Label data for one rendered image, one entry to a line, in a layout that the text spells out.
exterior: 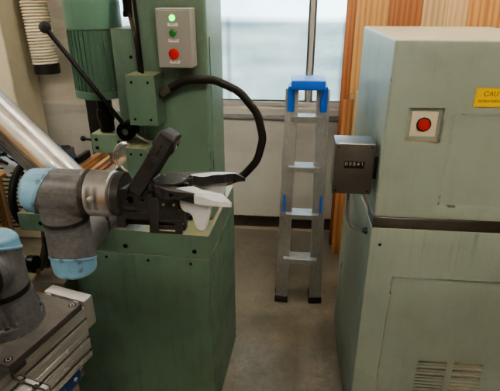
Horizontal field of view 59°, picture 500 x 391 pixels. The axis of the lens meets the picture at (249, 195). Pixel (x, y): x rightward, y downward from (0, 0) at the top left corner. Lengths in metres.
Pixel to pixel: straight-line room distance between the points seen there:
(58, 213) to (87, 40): 0.87
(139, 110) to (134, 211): 0.70
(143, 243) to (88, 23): 0.71
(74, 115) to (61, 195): 2.51
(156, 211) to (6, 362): 0.54
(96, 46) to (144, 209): 0.90
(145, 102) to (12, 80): 1.74
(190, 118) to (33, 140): 0.64
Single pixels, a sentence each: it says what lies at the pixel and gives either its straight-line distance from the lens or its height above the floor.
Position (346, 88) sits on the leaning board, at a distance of 2.74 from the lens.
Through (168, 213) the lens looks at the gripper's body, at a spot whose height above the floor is 1.20.
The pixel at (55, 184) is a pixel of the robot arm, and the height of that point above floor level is 1.24.
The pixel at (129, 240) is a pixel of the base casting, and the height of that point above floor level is 0.76.
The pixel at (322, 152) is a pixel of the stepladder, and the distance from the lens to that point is 2.22.
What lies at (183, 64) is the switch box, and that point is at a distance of 1.35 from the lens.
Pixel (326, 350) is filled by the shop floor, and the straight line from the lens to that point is 2.23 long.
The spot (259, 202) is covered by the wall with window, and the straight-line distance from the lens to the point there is 3.11.
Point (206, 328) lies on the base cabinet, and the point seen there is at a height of 0.42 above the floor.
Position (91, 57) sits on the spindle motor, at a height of 1.33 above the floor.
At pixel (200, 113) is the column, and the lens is 1.43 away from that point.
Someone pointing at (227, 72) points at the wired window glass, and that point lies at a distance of 2.95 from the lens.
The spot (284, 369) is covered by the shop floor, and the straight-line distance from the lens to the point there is 2.13.
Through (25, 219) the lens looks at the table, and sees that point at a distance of 1.55.
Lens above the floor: 1.51
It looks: 24 degrees down
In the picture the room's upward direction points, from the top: straight up
